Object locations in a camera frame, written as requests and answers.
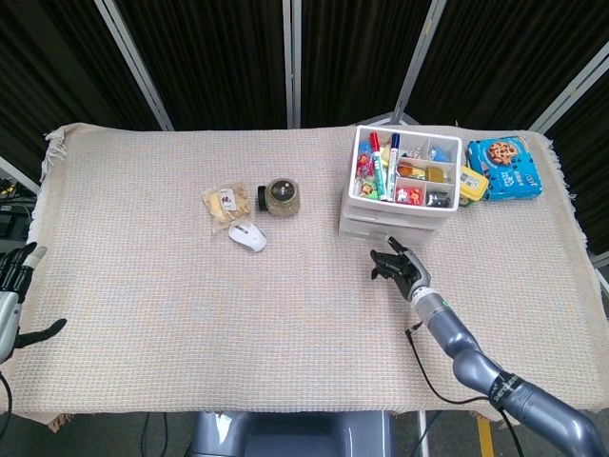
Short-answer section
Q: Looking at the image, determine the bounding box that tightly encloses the white grey computer mouse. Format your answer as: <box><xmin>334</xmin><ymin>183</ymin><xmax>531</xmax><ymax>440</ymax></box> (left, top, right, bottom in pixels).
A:
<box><xmin>227</xmin><ymin>221</ymin><xmax>267</xmax><ymax>253</ymax></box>

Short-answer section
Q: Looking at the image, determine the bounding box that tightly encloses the white table leg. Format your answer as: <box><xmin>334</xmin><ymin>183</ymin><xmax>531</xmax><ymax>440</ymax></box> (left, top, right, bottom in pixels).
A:
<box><xmin>417</xmin><ymin>411</ymin><xmax>431</xmax><ymax>457</ymax></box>

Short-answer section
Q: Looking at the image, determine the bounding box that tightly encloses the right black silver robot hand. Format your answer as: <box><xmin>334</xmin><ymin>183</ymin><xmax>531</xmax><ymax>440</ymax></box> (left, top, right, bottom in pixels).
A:
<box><xmin>369</xmin><ymin>233</ymin><xmax>433</xmax><ymax>302</ymax></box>

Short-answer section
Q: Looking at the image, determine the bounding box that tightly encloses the amber orange tube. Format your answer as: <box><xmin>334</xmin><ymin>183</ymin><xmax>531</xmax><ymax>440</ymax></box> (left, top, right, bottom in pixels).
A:
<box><xmin>398</xmin><ymin>161</ymin><xmax>429</xmax><ymax>179</ymax></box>

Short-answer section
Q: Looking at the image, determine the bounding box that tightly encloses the white marker with blue cap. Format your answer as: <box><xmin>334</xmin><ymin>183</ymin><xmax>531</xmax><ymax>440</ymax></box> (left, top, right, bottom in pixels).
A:
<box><xmin>385</xmin><ymin>132</ymin><xmax>402</xmax><ymax>202</ymax></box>

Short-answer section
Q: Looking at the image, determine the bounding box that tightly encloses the beige woven tablecloth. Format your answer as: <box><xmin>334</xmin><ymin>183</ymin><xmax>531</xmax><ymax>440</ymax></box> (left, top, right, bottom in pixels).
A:
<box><xmin>27</xmin><ymin>122</ymin><xmax>596</xmax><ymax>432</ymax></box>

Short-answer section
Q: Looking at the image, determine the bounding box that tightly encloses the clear bag of crackers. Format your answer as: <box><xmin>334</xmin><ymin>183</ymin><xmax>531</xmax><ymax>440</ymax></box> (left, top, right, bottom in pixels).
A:
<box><xmin>200</xmin><ymin>180</ymin><xmax>252</xmax><ymax>235</ymax></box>

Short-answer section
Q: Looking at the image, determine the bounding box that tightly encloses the grey robot torso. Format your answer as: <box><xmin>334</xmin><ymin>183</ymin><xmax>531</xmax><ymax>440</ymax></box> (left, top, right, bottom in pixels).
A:
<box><xmin>189</xmin><ymin>411</ymin><xmax>397</xmax><ymax>457</ymax></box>

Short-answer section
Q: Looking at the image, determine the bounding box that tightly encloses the dark electronics shelf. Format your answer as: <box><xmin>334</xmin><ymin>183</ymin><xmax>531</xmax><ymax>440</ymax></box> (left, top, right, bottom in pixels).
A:
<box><xmin>0</xmin><ymin>174</ymin><xmax>40</xmax><ymax>240</ymax></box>

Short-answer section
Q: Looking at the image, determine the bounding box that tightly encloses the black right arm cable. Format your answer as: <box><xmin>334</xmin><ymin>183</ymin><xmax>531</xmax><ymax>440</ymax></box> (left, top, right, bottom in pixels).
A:
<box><xmin>404</xmin><ymin>321</ymin><xmax>524</xmax><ymax>457</ymax></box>

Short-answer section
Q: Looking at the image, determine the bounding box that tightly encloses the yellow lidded green tub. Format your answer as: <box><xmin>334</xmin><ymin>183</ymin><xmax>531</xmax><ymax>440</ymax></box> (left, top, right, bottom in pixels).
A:
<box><xmin>458</xmin><ymin>164</ymin><xmax>490</xmax><ymax>209</ymax></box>

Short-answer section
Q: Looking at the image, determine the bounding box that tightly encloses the clear drawer with pale contents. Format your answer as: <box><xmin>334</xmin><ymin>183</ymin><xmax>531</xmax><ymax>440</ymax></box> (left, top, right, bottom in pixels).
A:
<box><xmin>343</xmin><ymin>197</ymin><xmax>456</xmax><ymax>225</ymax></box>

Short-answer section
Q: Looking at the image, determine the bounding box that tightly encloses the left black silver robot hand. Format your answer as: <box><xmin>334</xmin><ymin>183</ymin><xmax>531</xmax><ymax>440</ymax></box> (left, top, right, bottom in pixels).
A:
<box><xmin>0</xmin><ymin>241</ymin><xmax>68</xmax><ymax>366</ymax></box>

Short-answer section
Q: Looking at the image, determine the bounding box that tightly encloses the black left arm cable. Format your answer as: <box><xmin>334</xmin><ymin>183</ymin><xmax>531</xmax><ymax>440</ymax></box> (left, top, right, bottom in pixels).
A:
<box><xmin>0</xmin><ymin>371</ymin><xmax>14</xmax><ymax>429</ymax></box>

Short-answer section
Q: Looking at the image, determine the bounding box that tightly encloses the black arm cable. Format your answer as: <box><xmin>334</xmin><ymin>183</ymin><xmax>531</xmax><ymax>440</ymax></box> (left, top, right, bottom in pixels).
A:
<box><xmin>404</xmin><ymin>321</ymin><xmax>524</xmax><ymax>457</ymax></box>
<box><xmin>0</xmin><ymin>371</ymin><xmax>14</xmax><ymax>429</ymax></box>

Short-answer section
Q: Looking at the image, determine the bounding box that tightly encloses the blue cookie package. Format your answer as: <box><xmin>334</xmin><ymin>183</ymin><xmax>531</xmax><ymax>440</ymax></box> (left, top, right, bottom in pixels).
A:
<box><xmin>465</xmin><ymin>135</ymin><xmax>544</xmax><ymax>202</ymax></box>

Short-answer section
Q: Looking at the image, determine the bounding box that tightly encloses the glass jar with black lid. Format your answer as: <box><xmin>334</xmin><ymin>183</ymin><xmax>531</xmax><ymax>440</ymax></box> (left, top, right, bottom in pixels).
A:
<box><xmin>257</xmin><ymin>178</ymin><xmax>302</xmax><ymax>219</ymax></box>

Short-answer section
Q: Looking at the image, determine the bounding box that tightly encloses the white desk organizer tray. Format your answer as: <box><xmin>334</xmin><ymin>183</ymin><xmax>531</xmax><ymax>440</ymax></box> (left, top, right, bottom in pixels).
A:
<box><xmin>338</xmin><ymin>125</ymin><xmax>464</xmax><ymax>246</ymax></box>

